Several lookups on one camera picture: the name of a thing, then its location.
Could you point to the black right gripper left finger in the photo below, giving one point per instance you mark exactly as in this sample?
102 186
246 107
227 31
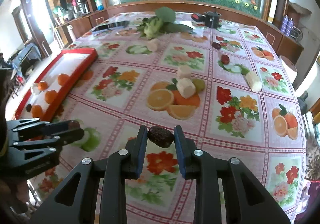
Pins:
74 200

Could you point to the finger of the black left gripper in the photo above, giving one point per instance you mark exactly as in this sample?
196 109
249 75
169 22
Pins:
58 140
35 125

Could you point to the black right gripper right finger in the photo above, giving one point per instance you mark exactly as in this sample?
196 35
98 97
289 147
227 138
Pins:
246 199

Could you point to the small orange tangerine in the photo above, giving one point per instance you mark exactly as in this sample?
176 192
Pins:
50 96

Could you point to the dark red jujube date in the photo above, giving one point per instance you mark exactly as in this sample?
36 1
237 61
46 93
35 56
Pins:
160 136

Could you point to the small green fruit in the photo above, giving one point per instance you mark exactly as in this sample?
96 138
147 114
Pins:
199 84

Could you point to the dark date on tray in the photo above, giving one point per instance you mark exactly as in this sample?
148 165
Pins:
28 107

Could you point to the orange tangerine on tray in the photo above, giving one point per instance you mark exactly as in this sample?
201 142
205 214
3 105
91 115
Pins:
42 86
62 79

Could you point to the red rimmed white tray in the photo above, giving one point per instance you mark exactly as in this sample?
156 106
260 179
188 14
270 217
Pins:
73 62

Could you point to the floral plastic tablecloth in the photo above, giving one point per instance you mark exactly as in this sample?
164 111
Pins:
225 87

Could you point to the red jujube date far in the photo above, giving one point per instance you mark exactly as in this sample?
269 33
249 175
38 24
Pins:
225 59

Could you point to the green leafy vegetable bunch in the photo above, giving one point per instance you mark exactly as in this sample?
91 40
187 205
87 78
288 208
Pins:
163 22

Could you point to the purple stacked cups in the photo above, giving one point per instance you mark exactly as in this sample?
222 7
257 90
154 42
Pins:
286 25

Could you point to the black cylindrical device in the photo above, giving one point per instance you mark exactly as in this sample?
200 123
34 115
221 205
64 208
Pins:
212 19

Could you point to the red black small box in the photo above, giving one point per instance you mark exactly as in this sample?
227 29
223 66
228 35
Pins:
197 17

